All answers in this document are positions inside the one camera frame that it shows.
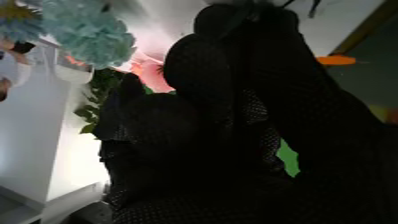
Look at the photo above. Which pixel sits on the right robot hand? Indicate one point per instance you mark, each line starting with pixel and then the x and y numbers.
pixel 236 133

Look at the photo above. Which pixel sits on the pink flower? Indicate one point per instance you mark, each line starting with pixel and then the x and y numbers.
pixel 153 75

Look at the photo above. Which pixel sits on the dark leafy green sprig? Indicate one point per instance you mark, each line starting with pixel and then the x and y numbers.
pixel 103 86

